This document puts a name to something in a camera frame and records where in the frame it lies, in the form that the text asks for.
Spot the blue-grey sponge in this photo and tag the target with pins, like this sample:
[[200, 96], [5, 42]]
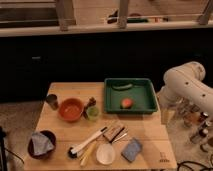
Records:
[[131, 150]]

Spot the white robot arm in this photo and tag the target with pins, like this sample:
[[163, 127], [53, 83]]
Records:
[[185, 81]]

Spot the red bowl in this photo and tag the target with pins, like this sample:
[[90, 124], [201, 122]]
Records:
[[71, 109]]

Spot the dark maroon bowl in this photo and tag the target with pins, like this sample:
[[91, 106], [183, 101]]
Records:
[[52, 138]]

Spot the green cucumber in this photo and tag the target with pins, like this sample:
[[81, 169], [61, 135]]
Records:
[[122, 87]]

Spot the red-orange fruit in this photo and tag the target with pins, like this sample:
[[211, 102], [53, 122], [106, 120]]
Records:
[[126, 103]]

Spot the green plastic cup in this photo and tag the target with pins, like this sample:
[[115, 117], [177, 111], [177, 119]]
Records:
[[92, 113]]

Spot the green plastic tray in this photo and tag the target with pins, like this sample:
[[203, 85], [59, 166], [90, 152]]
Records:
[[142, 93]]

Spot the wooden block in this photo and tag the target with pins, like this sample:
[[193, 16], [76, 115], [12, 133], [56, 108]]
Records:
[[113, 131]]

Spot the silver spoon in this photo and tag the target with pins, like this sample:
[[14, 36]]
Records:
[[119, 138]]

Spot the small metal cup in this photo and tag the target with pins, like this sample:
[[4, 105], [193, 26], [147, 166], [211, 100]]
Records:
[[51, 99]]

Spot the yellow spatula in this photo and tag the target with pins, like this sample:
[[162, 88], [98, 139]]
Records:
[[84, 158]]

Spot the white plate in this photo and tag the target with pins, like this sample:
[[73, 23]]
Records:
[[105, 154]]

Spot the grey cloth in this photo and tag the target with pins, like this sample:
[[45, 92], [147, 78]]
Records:
[[41, 143]]

